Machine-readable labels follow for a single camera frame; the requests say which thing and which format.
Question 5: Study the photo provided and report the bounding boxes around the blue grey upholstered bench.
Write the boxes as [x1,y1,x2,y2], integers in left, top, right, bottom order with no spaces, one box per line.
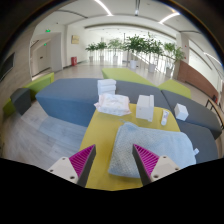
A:
[35,77,172,128]

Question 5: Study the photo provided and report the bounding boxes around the ceiling light strips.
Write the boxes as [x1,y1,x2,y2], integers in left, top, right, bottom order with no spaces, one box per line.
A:
[94,0,223,68]

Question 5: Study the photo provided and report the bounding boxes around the lime green upholstered bench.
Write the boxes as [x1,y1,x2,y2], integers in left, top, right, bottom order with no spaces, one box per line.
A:
[101,67,156,88]
[158,79,193,100]
[2,72,55,118]

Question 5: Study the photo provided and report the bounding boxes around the row of potted plants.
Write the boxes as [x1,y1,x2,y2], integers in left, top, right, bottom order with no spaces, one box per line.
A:
[84,33,186,78]

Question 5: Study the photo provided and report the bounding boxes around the pink white wet wipes pack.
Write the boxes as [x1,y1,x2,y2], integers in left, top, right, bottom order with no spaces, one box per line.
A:
[93,93,132,117]

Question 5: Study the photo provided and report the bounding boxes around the small white bottle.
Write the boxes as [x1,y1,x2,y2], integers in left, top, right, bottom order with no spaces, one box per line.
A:
[160,109,170,127]

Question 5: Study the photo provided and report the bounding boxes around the yellow upholstered ottoman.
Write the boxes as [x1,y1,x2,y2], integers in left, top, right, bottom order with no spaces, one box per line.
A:
[79,103,181,192]

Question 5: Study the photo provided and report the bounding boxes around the dark wall screen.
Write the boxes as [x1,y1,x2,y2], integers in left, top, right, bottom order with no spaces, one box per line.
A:
[0,52,16,81]

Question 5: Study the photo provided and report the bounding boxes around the light blue towel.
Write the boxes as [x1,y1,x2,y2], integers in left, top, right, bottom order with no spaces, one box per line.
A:
[107,121,200,179]

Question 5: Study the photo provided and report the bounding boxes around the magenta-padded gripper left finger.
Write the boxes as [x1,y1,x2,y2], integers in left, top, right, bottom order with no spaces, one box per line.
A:
[46,143,97,188]

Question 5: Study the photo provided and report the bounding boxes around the small white cube box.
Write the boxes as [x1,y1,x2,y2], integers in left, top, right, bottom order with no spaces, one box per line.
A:
[173,103,190,122]

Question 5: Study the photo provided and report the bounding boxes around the framed wall picture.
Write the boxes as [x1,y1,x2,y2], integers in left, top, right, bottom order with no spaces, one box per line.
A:
[70,34,81,45]

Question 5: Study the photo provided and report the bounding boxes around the dark grey small ottoman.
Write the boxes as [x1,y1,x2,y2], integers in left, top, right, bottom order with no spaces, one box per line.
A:
[9,87,32,116]

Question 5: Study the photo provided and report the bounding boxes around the wooden bench with black frame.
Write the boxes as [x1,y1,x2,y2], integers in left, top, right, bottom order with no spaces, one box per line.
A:
[204,98,224,129]

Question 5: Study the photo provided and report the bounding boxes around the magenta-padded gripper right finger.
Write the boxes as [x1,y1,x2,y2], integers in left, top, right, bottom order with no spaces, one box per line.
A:
[131,143,181,187]

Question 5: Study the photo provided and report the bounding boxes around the wide grey upholstered bench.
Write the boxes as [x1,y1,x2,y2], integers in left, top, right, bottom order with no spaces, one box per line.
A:
[179,119,220,164]

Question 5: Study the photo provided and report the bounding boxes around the stack of white tissue packs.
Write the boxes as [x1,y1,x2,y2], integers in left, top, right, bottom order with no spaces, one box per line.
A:
[96,78,117,97]

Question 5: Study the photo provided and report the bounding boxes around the white tissue box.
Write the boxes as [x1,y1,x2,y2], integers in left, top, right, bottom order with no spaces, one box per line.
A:
[135,94,155,123]

